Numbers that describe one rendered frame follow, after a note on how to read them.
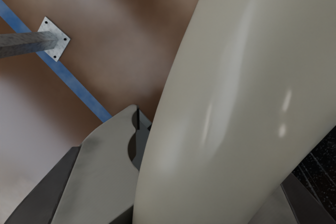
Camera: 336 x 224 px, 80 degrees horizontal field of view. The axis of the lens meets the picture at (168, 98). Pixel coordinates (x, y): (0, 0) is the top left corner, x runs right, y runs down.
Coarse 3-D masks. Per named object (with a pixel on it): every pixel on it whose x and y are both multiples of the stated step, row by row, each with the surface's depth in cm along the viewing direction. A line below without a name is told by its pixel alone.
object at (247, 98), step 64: (256, 0) 2; (320, 0) 2; (192, 64) 3; (256, 64) 2; (320, 64) 2; (192, 128) 3; (256, 128) 3; (320, 128) 3; (192, 192) 4; (256, 192) 3
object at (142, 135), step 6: (144, 120) 136; (144, 126) 136; (138, 132) 127; (144, 132) 132; (138, 138) 124; (144, 138) 128; (138, 144) 120; (144, 144) 125; (138, 150) 117; (138, 156) 114; (132, 162) 108; (138, 162) 111; (138, 168) 109
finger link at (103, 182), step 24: (120, 120) 11; (96, 144) 9; (120, 144) 9; (72, 168) 8; (96, 168) 8; (120, 168) 8; (72, 192) 7; (96, 192) 7; (120, 192) 7; (72, 216) 6; (96, 216) 6; (120, 216) 6
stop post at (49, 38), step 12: (48, 24) 126; (0, 36) 97; (12, 36) 103; (24, 36) 109; (36, 36) 115; (48, 36) 123; (60, 36) 127; (0, 48) 94; (12, 48) 100; (24, 48) 108; (36, 48) 116; (48, 48) 126; (60, 48) 130
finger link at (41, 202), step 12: (72, 156) 8; (60, 168) 8; (48, 180) 7; (60, 180) 7; (36, 192) 7; (48, 192) 7; (60, 192) 7; (24, 204) 6; (36, 204) 6; (48, 204) 6; (12, 216) 6; (24, 216) 6; (36, 216) 6; (48, 216) 6
